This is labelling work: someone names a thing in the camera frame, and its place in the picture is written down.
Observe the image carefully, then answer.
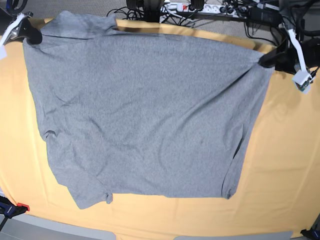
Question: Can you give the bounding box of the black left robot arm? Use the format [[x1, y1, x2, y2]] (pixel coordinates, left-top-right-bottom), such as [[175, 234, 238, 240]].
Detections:
[[258, 0, 320, 75]]

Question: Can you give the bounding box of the yellow table cloth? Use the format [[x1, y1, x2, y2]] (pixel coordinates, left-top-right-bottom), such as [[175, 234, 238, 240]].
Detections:
[[0, 17, 320, 240]]

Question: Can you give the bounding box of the grey t-shirt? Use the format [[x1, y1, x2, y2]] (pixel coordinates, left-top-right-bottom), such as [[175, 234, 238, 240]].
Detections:
[[23, 11, 274, 209]]

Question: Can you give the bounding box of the black power adapter box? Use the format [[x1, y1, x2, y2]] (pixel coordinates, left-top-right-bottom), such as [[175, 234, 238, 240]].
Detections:
[[248, 7, 282, 27]]

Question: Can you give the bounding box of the blue red clamp left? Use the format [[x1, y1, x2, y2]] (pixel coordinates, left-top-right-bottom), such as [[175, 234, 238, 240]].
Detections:
[[0, 196, 30, 219]]

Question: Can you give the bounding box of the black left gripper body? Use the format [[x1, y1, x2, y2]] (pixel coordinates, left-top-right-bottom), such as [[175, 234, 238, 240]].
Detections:
[[287, 39, 320, 75]]

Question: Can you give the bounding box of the white power strip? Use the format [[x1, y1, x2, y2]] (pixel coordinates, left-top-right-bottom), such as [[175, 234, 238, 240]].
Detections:
[[160, 2, 246, 19]]

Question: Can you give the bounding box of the blue clamp right corner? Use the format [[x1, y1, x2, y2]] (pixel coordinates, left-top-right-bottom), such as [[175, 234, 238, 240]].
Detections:
[[300, 219, 320, 240]]

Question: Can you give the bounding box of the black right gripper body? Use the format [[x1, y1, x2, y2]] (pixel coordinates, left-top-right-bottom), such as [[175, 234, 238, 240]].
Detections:
[[8, 23, 25, 42]]

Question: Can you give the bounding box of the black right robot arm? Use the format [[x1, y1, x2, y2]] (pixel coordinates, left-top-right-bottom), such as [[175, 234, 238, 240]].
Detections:
[[0, 0, 43, 47]]

